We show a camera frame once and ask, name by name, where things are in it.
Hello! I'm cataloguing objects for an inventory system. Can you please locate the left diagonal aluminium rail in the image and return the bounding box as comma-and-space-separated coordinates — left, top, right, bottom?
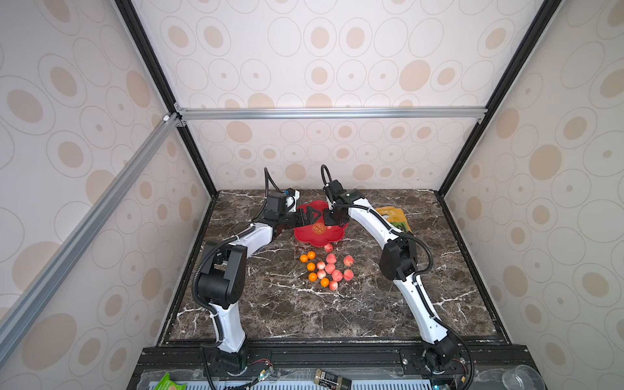
1, 112, 180, 365

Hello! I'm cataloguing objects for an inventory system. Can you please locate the yellow green snack bag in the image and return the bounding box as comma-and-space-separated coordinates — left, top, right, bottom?
375, 206, 411, 232

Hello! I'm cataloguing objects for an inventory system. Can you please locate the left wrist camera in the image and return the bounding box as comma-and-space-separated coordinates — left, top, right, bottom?
266, 188, 300, 215

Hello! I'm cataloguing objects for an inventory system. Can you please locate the red flower-shaped fruit bowl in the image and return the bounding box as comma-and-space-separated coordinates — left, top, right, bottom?
294, 200, 349, 248

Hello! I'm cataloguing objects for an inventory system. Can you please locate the right black corner post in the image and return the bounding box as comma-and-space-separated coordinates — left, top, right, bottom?
437, 0, 564, 199

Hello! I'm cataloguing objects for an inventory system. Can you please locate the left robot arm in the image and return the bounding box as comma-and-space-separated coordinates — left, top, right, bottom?
192, 169, 322, 372

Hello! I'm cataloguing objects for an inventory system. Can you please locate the clear plastic cup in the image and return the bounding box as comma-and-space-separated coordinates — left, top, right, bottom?
502, 365, 546, 390

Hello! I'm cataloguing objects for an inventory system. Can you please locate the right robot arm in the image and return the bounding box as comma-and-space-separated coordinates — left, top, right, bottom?
320, 164, 475, 386

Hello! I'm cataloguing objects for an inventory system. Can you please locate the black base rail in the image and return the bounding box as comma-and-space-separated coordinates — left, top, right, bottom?
127, 337, 536, 389

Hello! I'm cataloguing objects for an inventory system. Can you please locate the black corner post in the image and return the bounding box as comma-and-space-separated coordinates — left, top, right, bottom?
114, 0, 219, 198
437, 0, 564, 199

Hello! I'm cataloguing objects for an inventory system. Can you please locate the horizontal aluminium rail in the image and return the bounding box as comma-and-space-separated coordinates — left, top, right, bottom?
178, 107, 488, 122

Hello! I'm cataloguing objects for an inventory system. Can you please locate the left black corner post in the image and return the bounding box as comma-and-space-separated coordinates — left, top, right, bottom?
114, 0, 219, 198

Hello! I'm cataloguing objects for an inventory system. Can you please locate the green packet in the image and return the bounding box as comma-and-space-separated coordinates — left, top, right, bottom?
154, 373, 187, 390

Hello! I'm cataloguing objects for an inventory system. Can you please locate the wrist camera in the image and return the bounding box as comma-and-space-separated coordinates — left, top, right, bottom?
266, 188, 300, 215
323, 180, 364, 205

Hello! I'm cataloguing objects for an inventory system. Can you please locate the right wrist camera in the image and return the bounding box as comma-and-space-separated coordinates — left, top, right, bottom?
323, 180, 364, 205

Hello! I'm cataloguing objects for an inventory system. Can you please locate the pink peach lower centre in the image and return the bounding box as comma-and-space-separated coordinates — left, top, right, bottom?
331, 270, 343, 282

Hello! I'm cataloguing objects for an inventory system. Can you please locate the black battery with gold label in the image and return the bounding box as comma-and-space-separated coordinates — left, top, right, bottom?
313, 369, 352, 390

